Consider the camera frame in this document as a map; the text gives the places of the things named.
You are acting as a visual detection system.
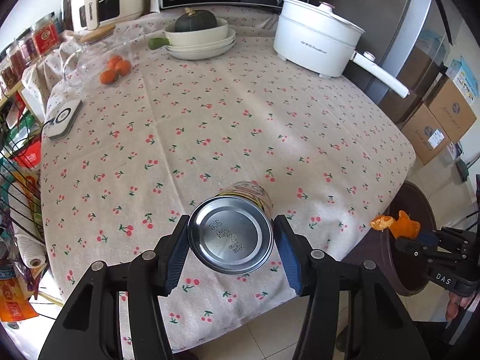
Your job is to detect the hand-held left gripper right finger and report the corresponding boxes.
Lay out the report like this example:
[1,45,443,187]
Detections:
[274,214,431,360]

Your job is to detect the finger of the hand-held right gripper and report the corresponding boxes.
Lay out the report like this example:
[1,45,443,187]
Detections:
[394,237,469,290]
[419,227,470,253]

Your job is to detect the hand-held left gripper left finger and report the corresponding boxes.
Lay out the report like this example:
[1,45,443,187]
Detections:
[37,214,191,360]

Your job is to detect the orange peel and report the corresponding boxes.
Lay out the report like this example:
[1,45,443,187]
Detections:
[370,210,421,239]

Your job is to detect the brown round trash bin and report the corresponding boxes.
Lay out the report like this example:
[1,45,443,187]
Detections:
[379,181,439,297]

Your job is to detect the printed metal can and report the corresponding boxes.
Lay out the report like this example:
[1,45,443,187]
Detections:
[187,181,275,276]

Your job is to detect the person's right hand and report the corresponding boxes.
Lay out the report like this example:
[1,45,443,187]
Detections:
[445,292,469,321]

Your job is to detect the colourful paper stack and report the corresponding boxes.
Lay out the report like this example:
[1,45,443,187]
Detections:
[446,140,465,164]

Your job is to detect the white paper towel roll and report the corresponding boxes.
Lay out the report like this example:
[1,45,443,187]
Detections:
[7,180,51,271]

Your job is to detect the blue and white box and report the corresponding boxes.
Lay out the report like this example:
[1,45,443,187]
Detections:
[452,57,480,106]

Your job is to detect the cherry print tablecloth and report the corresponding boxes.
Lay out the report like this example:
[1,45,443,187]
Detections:
[20,5,416,353]

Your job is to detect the orange printed bag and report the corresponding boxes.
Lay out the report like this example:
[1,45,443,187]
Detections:
[0,277,38,323]

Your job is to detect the white flat electronic device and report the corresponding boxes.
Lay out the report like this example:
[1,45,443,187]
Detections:
[45,98,83,141]

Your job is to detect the red snack bag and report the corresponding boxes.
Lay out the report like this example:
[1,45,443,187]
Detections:
[13,139,43,170]

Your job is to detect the white plate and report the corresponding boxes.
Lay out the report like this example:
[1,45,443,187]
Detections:
[169,39,236,61]

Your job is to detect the glass jar with wooden lid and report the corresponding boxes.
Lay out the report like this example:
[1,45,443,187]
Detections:
[63,24,130,91]

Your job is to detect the white electric cooking pot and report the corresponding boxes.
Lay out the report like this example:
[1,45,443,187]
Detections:
[273,0,409,99]

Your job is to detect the grey refrigerator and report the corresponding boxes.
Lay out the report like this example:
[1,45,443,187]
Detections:
[330,0,447,121]

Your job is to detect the white bowl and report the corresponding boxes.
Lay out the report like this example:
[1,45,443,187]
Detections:
[165,18,229,47]

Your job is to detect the stacked white bowls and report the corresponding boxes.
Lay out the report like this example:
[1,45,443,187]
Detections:
[165,27,237,55]

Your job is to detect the dark green pumpkin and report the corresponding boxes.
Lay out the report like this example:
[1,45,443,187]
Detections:
[174,7,218,32]

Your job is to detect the red label glass jar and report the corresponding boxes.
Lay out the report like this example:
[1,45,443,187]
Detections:
[15,32,36,69]
[0,48,20,88]
[32,13,62,58]

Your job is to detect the black wire rack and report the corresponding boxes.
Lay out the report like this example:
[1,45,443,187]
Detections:
[0,94,46,241]

